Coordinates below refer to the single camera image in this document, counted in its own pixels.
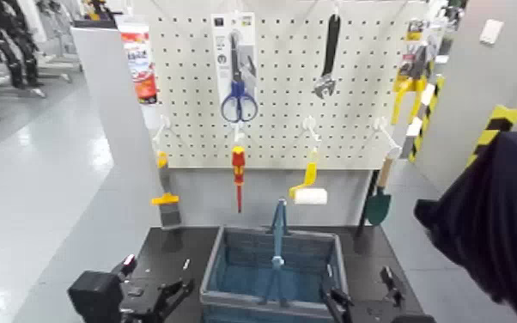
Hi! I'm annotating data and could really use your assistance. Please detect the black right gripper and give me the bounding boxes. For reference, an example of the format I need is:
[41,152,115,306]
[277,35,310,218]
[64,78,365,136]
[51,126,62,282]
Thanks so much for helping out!
[320,265,436,323]

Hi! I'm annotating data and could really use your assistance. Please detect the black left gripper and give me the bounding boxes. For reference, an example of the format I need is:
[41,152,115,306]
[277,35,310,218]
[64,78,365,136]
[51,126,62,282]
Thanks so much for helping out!
[68,253,195,323]

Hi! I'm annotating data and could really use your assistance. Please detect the blue grey plastic crate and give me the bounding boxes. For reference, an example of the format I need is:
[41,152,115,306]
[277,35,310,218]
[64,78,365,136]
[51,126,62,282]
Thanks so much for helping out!
[199,225,350,323]

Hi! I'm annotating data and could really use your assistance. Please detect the grey scraper with yellow guard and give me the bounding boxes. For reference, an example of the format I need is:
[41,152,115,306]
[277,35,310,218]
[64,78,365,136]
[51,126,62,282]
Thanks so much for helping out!
[150,150,183,229]

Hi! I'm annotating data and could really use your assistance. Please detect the red yellow screwdriver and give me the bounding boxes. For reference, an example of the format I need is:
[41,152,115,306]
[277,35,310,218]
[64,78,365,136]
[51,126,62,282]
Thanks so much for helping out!
[231,144,246,214]

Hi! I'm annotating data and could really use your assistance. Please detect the person in dark navy clothing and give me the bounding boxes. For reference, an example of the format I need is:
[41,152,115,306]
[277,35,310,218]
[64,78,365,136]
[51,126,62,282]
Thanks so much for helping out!
[413,131,517,323]

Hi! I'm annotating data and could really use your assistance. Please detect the white perforated pegboard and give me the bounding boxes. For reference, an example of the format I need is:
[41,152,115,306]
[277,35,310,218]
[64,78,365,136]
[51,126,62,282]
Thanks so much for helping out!
[146,10,430,171]

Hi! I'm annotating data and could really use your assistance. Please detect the yellow black striped corner guard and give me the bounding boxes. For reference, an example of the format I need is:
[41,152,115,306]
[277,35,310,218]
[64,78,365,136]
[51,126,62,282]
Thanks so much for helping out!
[465,104,517,169]

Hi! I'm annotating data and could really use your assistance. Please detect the red white product package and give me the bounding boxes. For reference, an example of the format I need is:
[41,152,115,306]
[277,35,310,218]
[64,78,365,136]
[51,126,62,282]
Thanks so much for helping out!
[118,21,159,106]

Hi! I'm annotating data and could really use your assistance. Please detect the black humanoid robot on stand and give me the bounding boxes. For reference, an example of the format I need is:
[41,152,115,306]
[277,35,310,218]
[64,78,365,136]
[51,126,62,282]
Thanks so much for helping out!
[0,0,46,90]

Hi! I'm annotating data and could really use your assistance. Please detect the green trowel with wooden handle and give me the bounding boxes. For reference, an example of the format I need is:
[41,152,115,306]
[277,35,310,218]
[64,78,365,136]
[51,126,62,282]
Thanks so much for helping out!
[366,150,398,227]

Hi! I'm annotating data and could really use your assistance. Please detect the yellow-handled white paint roller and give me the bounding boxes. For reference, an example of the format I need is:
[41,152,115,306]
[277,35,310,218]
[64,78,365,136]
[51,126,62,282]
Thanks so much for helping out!
[288,149,329,207]

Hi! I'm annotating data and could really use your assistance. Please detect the yellow black striped post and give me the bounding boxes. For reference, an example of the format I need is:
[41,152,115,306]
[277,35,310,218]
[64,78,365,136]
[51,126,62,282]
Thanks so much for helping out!
[408,74,447,164]

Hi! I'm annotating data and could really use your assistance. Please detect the yellow-handled pliers on card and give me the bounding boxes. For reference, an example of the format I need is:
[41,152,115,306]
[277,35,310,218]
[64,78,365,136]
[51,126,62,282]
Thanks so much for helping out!
[390,17,441,127]

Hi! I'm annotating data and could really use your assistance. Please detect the blue-handled scissors in package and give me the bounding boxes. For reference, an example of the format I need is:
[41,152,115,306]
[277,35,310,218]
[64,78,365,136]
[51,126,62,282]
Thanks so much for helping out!
[210,12,259,125]

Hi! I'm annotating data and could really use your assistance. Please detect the black-handled adjustable wrench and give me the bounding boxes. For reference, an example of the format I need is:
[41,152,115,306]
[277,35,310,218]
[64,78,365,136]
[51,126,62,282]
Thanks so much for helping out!
[312,13,342,101]

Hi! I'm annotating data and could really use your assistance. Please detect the white wall switch plate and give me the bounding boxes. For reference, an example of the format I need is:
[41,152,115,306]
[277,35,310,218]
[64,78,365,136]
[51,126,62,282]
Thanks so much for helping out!
[479,18,506,46]

